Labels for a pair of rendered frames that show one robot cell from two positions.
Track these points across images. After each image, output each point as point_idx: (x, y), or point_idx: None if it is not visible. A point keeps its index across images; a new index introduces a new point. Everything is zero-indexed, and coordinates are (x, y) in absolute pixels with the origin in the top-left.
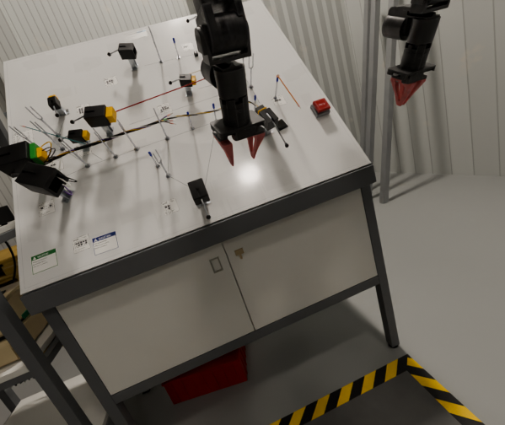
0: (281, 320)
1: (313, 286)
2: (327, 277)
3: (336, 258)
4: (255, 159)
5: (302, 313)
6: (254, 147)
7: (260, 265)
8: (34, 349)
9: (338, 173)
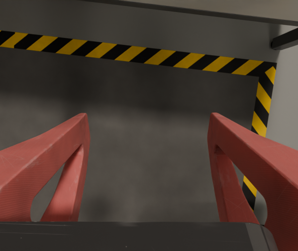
0: (156, 5)
1: (230, 3)
2: (262, 5)
3: None
4: None
5: (191, 11)
6: (221, 209)
7: None
8: None
9: None
